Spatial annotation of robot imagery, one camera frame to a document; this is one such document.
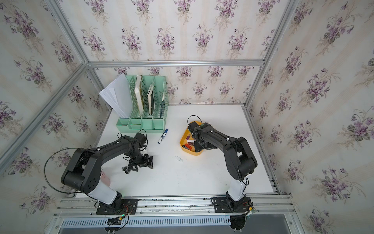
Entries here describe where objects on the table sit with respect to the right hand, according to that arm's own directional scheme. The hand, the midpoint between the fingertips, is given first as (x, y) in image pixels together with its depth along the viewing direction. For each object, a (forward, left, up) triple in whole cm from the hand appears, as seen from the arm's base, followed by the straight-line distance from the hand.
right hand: (208, 148), depth 90 cm
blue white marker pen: (+10, +31, -4) cm, 33 cm away
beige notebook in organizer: (+30, +40, +12) cm, 51 cm away
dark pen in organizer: (+30, +33, +5) cm, 45 cm away
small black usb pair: (-14, +49, -1) cm, 51 cm away
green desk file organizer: (+18, +43, 0) cm, 46 cm away
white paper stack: (+29, +61, +18) cm, 70 cm away
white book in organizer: (+29, +46, +21) cm, 58 cm away
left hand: (-13, +37, -4) cm, 39 cm away
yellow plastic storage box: (+5, +11, -3) cm, 13 cm away
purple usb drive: (+10, +13, -5) cm, 17 cm away
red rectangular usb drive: (+3, +13, -4) cm, 14 cm away
